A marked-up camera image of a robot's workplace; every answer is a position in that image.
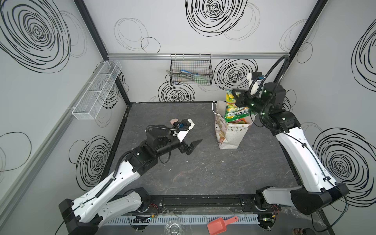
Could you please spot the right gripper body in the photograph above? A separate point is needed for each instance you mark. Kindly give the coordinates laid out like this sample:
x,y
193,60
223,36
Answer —
x,y
251,103

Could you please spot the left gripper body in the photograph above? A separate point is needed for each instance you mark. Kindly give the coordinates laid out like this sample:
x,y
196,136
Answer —
x,y
172,144

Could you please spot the green Fox's candy bag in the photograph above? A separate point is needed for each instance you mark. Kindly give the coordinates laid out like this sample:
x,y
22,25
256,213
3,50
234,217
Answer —
x,y
233,113

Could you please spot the white patterned paper bag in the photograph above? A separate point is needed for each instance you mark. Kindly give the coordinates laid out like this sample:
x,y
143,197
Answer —
x,y
228,135

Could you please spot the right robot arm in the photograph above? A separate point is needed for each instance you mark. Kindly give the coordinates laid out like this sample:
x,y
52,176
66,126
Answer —
x,y
317,187

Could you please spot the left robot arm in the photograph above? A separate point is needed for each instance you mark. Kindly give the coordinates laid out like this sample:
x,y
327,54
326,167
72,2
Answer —
x,y
86,214

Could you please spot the pink round eraser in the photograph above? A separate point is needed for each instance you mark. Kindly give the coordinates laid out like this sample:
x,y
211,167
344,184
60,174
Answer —
x,y
172,121

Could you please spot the blue green tools in basket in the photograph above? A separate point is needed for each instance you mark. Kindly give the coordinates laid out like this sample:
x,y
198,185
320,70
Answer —
x,y
184,76

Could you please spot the clear glass bowl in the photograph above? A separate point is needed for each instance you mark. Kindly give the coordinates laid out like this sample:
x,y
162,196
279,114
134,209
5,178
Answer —
x,y
173,228

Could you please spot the pink plastic scoop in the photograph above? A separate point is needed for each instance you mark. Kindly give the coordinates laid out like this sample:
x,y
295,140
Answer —
x,y
220,225

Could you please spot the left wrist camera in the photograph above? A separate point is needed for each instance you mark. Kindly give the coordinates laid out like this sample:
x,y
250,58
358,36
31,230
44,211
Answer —
x,y
183,127

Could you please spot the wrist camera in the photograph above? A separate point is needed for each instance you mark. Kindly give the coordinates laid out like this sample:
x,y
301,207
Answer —
x,y
254,79
183,127

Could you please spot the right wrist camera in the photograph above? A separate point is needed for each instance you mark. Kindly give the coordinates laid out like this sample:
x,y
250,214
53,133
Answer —
x,y
254,79

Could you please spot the black wire wall basket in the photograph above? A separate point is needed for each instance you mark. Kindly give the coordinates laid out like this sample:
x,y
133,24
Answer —
x,y
195,63

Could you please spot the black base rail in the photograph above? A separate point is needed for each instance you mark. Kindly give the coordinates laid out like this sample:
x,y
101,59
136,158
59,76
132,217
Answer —
x,y
245,202

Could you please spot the white cable duct strip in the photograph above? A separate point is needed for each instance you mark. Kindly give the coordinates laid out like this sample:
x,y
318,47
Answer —
x,y
182,219

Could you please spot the clear plastic wall shelf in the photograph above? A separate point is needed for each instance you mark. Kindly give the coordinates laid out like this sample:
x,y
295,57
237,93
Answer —
x,y
93,99

